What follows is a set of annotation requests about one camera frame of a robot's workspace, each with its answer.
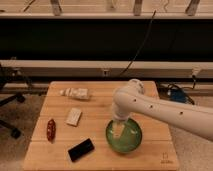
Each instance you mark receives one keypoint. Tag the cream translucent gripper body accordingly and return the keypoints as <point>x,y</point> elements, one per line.
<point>117,128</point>

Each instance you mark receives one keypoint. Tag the black rectangular eraser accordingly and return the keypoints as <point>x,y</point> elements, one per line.
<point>80,150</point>

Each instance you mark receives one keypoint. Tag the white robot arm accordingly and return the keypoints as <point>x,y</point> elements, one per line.
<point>131,97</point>

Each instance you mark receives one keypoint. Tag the white rectangular sponge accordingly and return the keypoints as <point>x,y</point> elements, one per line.
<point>73,116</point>

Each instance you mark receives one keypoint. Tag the green round bowl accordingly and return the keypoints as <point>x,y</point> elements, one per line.
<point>129,140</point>

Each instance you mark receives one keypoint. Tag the white squeeze tube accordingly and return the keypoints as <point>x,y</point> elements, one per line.
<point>76,93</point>

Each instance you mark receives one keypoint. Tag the red chili pepper toy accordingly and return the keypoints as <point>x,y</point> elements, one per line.
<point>51,130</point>

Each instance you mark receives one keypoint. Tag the blue power box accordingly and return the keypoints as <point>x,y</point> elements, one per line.
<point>177,96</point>

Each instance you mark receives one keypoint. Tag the black office chair base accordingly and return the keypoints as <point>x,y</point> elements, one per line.
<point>14,131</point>

